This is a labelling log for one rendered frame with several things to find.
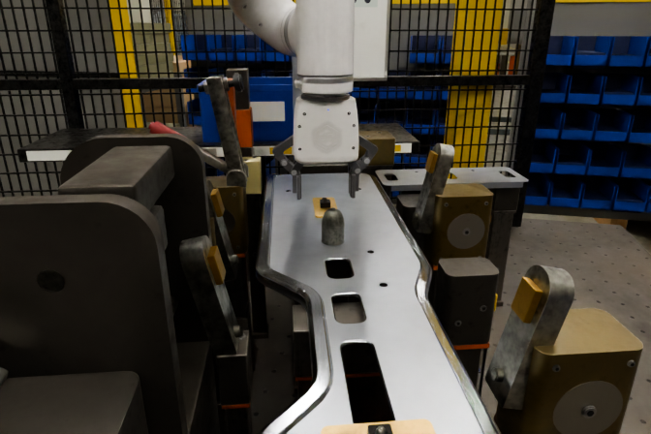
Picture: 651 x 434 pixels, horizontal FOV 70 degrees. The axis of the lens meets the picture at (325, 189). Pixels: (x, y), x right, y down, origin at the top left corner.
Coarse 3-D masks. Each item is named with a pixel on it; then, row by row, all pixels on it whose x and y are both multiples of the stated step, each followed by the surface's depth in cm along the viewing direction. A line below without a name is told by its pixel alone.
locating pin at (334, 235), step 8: (328, 216) 63; (336, 216) 63; (328, 224) 63; (336, 224) 63; (344, 224) 64; (328, 232) 63; (336, 232) 63; (344, 232) 65; (328, 240) 64; (336, 240) 64
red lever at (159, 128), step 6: (150, 126) 70; (156, 126) 70; (162, 126) 70; (150, 132) 70; (156, 132) 70; (162, 132) 70; (168, 132) 70; (174, 132) 71; (204, 150) 72; (204, 156) 72; (210, 156) 72; (216, 156) 73; (210, 162) 72; (216, 162) 72; (222, 162) 73; (216, 168) 73; (222, 168) 73
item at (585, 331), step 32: (576, 320) 40; (608, 320) 40; (544, 352) 36; (576, 352) 36; (608, 352) 36; (640, 352) 37; (544, 384) 37; (576, 384) 37; (608, 384) 37; (512, 416) 41; (544, 416) 38; (576, 416) 38; (608, 416) 39
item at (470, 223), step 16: (448, 192) 71; (464, 192) 71; (480, 192) 71; (448, 208) 70; (464, 208) 70; (480, 208) 70; (448, 224) 71; (464, 224) 71; (480, 224) 71; (432, 240) 72; (448, 240) 72; (464, 240) 72; (480, 240) 72; (432, 256) 73; (448, 256) 72; (464, 256) 73; (480, 256) 73; (432, 272) 76; (432, 288) 76; (432, 304) 76
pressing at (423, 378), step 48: (288, 192) 84; (336, 192) 84; (384, 192) 85; (288, 240) 65; (384, 240) 65; (288, 288) 54; (336, 288) 54; (384, 288) 54; (336, 336) 45; (384, 336) 45; (432, 336) 45; (336, 384) 39; (384, 384) 39; (432, 384) 39; (288, 432) 35; (480, 432) 35
